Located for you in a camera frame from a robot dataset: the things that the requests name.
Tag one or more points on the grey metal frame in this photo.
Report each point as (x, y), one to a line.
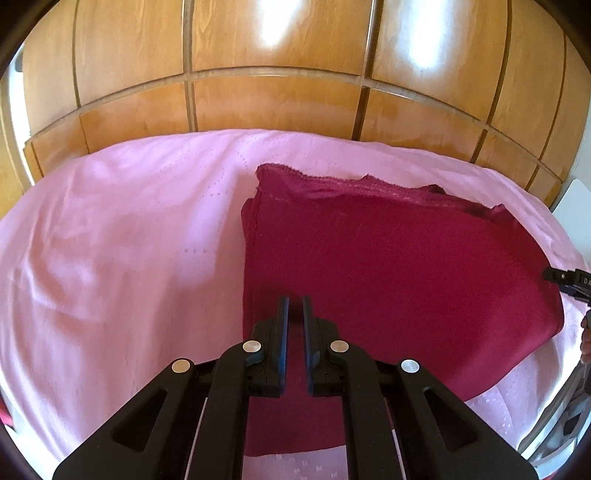
(554, 410)

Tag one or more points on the dark red cloth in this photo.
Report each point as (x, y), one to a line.
(392, 258)

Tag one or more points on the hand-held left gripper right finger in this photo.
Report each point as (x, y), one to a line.
(308, 341)

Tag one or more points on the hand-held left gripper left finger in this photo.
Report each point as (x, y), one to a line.
(282, 341)

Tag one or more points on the white side table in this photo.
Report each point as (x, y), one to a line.
(575, 203)

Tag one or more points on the pink bed sheet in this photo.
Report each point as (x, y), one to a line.
(120, 240)

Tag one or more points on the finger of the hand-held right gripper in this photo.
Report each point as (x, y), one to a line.
(556, 276)

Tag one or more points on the person's right hand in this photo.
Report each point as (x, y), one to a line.
(586, 337)

